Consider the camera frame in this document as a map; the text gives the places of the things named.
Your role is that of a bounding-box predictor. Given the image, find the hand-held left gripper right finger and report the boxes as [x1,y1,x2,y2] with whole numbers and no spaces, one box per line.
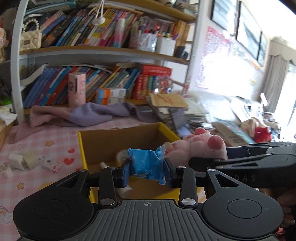
[163,158,247,207]

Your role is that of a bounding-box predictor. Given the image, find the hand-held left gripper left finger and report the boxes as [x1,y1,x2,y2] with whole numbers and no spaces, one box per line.
[44,159,132,208]

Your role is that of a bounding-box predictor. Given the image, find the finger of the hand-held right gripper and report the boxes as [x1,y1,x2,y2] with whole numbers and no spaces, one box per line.
[225,141,296,159]
[188,153,296,173]

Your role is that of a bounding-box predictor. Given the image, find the white bottle blue label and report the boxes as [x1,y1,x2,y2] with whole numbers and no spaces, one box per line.
[100,162,133,199]

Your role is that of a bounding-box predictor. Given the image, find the blue plastic packet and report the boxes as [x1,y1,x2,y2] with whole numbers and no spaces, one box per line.
[128,146,167,185]

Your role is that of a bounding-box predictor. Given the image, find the pink plush toy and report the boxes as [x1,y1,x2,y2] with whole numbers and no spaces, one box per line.
[165,127,228,166]

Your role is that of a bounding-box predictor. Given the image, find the yellow cardboard box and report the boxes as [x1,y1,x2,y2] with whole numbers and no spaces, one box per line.
[77,122,206,202]

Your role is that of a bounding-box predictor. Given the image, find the small white red box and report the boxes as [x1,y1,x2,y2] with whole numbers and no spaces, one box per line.
[42,160,62,173]

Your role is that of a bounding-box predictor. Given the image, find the beige small carton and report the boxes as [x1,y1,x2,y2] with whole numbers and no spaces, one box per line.
[23,151,39,169]

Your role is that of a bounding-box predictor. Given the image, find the small black container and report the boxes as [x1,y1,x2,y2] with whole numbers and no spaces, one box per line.
[174,46,189,59]

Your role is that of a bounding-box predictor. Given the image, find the person's right hand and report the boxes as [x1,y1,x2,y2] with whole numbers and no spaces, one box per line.
[260,188,296,230]

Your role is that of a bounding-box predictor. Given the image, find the beige plush toy red outfit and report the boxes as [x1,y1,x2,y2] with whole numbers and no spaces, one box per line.
[240,117,273,143]

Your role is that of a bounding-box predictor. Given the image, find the black smartphone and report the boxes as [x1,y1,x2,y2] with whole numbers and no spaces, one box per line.
[168,107,193,139]

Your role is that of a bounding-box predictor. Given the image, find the grey window curtain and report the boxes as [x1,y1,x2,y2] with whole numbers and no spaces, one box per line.
[261,37,296,114]

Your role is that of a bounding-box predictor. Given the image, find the purple and pink cloth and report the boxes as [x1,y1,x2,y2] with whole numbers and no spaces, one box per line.
[9,102,160,144]

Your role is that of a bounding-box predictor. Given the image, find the pile of papers and booklets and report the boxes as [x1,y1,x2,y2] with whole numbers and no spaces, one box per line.
[147,93,213,130]

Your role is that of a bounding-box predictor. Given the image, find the brown paper envelope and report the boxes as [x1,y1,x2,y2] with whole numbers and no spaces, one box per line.
[150,93,189,110]

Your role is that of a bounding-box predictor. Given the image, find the orange and white box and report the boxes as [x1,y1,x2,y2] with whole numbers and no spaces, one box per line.
[95,88,127,99]
[95,97,125,105]

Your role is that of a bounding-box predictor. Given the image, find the pink checked tablecloth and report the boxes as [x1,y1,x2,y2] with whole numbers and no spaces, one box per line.
[0,116,207,237]

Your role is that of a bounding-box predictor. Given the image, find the colourful foil decoration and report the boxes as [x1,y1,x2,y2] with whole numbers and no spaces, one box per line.
[157,77,174,94]

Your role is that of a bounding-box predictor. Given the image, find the pink cylinder device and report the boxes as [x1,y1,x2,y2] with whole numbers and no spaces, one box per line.
[68,72,87,108]

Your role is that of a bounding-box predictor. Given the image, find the red dictionary set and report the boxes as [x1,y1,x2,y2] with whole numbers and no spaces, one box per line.
[133,64,173,100]

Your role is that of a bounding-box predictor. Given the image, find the row of blue books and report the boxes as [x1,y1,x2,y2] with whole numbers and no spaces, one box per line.
[23,62,141,108]

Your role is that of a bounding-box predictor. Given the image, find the white pen holder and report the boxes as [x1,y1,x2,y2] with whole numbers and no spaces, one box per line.
[155,34,176,57]

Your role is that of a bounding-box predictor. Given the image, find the clear pen holder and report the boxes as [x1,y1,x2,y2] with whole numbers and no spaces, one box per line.
[129,28,158,52]

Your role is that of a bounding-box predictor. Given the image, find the pastel gradient bottle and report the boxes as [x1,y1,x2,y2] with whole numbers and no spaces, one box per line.
[114,18,126,48]

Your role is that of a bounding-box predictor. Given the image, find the row of yellow books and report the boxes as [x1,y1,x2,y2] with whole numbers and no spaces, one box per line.
[176,20,191,44]

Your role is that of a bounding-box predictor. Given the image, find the white bookshelf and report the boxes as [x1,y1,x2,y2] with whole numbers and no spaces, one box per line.
[10,0,200,116]

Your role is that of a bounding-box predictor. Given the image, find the row of colourful books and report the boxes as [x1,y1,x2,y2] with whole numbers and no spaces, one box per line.
[42,8,144,48]

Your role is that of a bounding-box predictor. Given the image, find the white hanging charm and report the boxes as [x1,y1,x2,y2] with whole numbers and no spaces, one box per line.
[94,0,107,26]

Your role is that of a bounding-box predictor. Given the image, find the white quilted handbag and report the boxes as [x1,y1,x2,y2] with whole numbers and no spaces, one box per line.
[20,19,43,51]

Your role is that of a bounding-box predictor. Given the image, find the pink doll figurine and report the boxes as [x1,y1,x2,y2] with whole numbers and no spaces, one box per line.
[0,8,15,64]

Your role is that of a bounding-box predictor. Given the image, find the pink wall poster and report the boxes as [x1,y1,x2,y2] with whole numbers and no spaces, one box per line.
[195,25,264,91]

